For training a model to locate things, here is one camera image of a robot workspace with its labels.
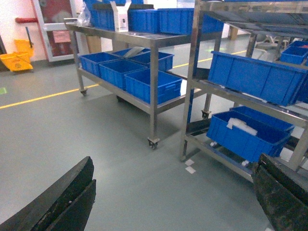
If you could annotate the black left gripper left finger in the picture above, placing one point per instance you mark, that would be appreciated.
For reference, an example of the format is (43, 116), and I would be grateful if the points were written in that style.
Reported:
(65, 206)

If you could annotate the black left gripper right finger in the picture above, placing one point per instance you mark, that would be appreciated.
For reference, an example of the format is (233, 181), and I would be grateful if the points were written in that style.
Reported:
(282, 194)

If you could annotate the blue bin bottom layer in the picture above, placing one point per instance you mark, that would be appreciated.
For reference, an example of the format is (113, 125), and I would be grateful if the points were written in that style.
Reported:
(249, 133)

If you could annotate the blue bin layer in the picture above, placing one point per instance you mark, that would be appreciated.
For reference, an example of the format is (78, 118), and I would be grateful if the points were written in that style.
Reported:
(249, 133)
(276, 83)

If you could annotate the stainless steel shelf rack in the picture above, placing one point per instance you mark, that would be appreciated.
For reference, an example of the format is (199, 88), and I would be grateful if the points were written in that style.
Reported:
(278, 18)

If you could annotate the blue bin far right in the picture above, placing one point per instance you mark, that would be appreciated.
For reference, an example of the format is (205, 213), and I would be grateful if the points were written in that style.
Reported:
(295, 53)

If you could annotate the blue crate trolley middle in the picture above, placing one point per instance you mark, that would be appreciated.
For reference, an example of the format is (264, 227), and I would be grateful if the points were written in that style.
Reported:
(114, 71)

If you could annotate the blue crate trolley left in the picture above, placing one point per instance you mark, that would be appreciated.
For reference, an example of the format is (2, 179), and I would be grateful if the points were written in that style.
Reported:
(90, 62)

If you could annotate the yellow mop bucket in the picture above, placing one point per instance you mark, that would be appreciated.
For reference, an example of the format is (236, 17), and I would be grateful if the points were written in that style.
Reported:
(20, 59)

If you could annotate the stainless steel trolley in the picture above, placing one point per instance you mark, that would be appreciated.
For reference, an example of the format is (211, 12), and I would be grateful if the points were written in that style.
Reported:
(152, 75)

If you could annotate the white cardboard box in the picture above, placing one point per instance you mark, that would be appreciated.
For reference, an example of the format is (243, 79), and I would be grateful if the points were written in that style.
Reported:
(120, 16)

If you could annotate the blue crate trolley top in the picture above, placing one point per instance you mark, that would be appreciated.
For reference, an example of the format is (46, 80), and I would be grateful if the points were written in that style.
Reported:
(177, 21)

